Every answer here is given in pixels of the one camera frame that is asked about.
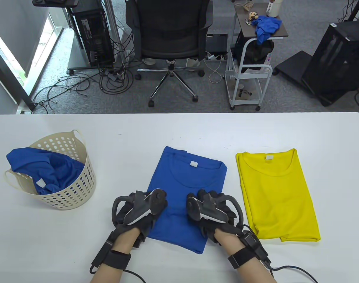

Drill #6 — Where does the glass window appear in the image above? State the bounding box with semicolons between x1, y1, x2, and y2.
0;13;63;114

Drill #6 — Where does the black stand shelf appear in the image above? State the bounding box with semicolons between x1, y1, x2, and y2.
32;0;79;7

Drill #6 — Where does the person's left hand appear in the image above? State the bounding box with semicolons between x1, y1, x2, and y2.
113;191;168;249

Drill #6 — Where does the large black computer case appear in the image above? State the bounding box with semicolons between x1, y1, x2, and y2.
302;20;359;106

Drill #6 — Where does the black flat stand base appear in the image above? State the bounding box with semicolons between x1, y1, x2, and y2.
272;50;312;87

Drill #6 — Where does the yellow t-shirt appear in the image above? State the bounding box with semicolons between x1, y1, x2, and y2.
236;148;320;242

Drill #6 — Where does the blue mesh t-shirt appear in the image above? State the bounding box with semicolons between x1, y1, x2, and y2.
146;146;228;254

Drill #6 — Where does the brown cart top board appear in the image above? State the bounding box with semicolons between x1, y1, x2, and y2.
234;3;289;39

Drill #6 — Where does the white bottle with red label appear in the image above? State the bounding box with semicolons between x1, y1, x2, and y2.
266;0;284;17

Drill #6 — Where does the black flat box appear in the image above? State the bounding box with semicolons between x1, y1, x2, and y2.
205;33;229;54

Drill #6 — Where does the black backpack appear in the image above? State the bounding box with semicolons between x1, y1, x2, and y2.
235;31;275;71

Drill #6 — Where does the black computer tower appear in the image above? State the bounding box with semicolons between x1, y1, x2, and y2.
68;0;115;67

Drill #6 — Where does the person's right hand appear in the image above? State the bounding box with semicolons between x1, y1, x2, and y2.
187;190;242;245

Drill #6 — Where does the person's right forearm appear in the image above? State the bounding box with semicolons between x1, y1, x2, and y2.
213;228;277;283

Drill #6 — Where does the black office chair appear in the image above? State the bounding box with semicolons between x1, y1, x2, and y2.
125;0;214;108

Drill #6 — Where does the grey rolling stand base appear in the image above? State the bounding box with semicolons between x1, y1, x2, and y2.
67;38;121;75

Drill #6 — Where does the silver metal pole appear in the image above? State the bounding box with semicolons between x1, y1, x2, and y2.
102;0;122;64

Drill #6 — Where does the blue smooth t-shirt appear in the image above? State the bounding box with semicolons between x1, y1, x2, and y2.
6;147;85;195

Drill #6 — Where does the cream perforated laundry basket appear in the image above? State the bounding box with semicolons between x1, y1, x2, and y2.
4;130;96;210

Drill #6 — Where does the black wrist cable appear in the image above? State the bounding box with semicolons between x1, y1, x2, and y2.
90;265;146;283
267;264;318;283

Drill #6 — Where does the black wrist camera strap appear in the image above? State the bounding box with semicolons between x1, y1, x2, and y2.
90;231;132;273
228;231;272;270

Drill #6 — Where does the bundle of black floor cables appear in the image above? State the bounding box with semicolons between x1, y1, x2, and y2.
31;41;136;114

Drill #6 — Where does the black stand leg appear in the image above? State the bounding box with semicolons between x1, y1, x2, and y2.
339;0;359;22

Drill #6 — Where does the small wicker basket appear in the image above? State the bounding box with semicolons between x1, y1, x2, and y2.
235;0;254;11

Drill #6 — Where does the crumpled blue cloth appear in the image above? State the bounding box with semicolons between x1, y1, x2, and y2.
255;15;283;45

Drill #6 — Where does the white rolling cart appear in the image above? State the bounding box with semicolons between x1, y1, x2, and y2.
225;6;274;112

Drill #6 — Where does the white power strip with cable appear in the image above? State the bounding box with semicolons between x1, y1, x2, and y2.
205;51;225;83

